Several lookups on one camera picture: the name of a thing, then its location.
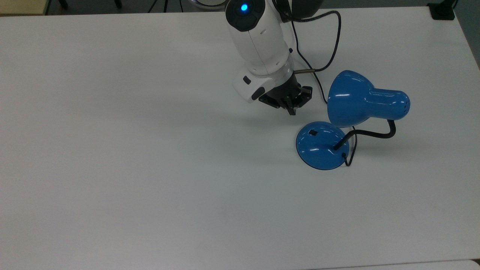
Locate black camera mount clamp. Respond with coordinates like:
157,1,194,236
427,0,459,21

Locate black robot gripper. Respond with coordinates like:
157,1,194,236
258,73,313,116

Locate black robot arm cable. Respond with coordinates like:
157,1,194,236
276,0,342,73

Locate black lamp power cable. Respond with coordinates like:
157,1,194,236
291,21,357,167

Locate blue gooseneck desk lamp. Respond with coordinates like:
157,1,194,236
295,70,411,171

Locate black tripod legs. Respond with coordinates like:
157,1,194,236
147,0,185,13

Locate light wooden cabinet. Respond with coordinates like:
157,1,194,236
0,0,51,16

